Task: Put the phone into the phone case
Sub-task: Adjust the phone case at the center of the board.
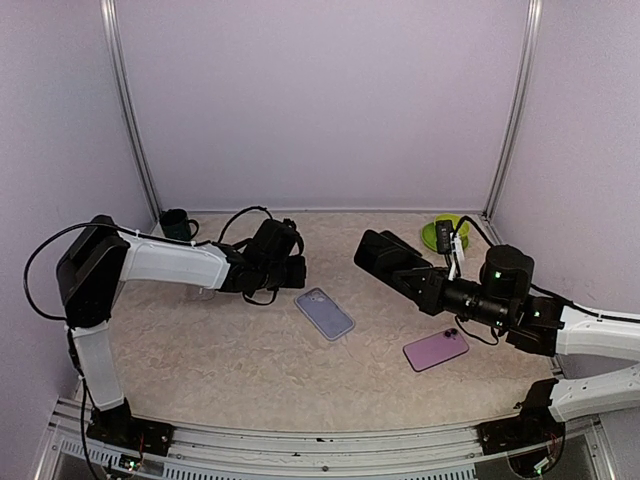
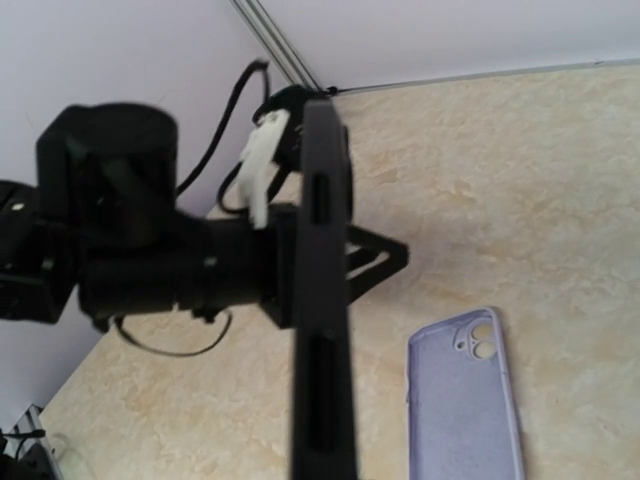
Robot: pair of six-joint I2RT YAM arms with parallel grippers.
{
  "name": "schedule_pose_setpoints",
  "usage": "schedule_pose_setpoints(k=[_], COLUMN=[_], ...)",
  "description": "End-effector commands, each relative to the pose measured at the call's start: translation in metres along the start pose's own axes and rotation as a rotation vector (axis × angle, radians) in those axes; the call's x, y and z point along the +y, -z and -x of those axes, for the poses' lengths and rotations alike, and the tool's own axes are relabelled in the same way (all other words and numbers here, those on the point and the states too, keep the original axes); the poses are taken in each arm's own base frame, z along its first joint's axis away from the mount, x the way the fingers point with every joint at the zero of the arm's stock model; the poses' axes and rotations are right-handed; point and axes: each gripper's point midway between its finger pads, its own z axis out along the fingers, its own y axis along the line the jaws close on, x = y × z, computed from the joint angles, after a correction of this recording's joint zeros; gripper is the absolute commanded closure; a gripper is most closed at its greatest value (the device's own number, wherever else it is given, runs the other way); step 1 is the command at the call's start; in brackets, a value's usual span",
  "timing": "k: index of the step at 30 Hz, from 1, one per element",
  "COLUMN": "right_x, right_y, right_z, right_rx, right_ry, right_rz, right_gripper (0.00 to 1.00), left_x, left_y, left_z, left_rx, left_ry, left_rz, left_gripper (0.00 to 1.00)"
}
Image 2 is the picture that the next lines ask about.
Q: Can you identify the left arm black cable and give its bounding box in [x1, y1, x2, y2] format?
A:
[112, 58, 301, 359]

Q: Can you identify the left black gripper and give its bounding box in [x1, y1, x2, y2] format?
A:
[259, 203, 409, 329]

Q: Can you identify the black phone face up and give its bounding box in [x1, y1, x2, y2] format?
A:
[289, 100, 358, 479]

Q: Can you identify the left aluminium frame post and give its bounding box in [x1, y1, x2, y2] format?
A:
[230, 0, 325, 91]

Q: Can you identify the lavender phone case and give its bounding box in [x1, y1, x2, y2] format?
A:
[407, 307, 525, 479]

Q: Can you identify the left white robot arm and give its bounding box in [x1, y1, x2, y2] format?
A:
[1, 100, 409, 332]

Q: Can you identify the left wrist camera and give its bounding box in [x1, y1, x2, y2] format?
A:
[237, 85, 322, 230]

